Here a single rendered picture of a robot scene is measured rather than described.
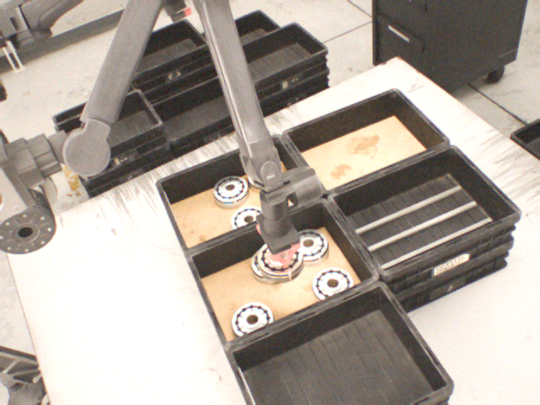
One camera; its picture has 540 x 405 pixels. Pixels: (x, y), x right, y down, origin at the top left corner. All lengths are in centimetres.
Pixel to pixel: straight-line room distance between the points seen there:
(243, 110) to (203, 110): 171
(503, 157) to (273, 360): 103
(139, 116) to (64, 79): 144
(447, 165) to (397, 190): 16
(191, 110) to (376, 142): 122
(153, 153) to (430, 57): 136
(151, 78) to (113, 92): 178
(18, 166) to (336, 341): 81
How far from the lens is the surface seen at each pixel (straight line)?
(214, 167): 176
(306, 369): 142
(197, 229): 171
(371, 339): 145
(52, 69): 427
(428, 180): 175
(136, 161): 254
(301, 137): 182
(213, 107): 284
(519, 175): 200
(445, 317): 164
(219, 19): 112
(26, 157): 107
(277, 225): 121
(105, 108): 108
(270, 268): 132
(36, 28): 149
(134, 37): 109
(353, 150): 185
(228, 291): 156
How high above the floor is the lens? 210
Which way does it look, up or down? 47 degrees down
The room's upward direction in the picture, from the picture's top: 12 degrees counter-clockwise
